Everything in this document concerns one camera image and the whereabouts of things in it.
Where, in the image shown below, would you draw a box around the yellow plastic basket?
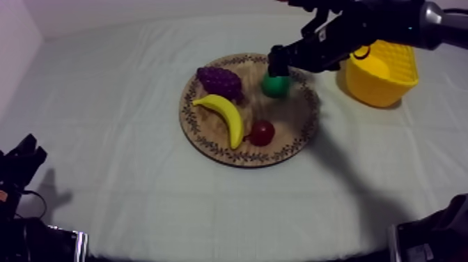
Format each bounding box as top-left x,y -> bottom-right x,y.
336,39 -> 420,109

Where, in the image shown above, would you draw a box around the round wooden board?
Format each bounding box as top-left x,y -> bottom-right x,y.
178,52 -> 321,169

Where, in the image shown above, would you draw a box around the silver metal bar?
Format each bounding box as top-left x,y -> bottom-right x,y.
72,229 -> 89,262

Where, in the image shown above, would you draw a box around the small red fruit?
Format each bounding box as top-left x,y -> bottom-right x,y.
244,119 -> 276,148

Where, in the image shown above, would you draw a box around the yellow toy banana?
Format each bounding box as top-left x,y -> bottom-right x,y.
192,94 -> 245,150

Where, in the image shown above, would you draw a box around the green toy pear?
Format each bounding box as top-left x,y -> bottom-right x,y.
260,71 -> 293,99

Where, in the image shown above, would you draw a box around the black cable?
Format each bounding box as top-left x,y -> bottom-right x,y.
19,189 -> 49,221
351,43 -> 373,61

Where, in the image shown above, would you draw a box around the purple toy grapes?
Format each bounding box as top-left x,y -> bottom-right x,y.
196,65 -> 245,104

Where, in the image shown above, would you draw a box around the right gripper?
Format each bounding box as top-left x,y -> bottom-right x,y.
267,8 -> 370,78

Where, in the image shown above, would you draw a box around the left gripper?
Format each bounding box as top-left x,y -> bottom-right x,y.
0,133 -> 48,197

